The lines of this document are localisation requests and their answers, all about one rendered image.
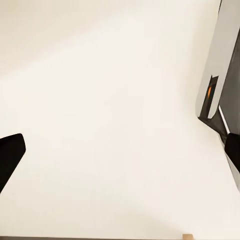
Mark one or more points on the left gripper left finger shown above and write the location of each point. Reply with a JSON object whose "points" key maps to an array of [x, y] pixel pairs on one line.
{"points": [[12, 149]]}

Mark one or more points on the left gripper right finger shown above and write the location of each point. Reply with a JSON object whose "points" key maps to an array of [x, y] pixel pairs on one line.
{"points": [[232, 149]]}

